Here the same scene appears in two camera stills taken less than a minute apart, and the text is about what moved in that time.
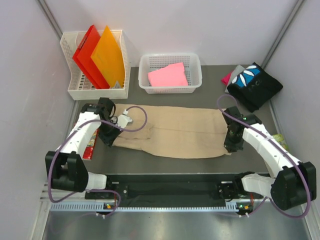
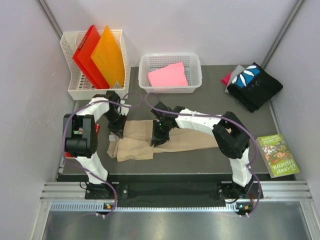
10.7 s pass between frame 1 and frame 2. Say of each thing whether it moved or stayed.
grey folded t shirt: stayed
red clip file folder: stayed
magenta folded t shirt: stayed
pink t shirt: stayed
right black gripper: moved
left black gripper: moved
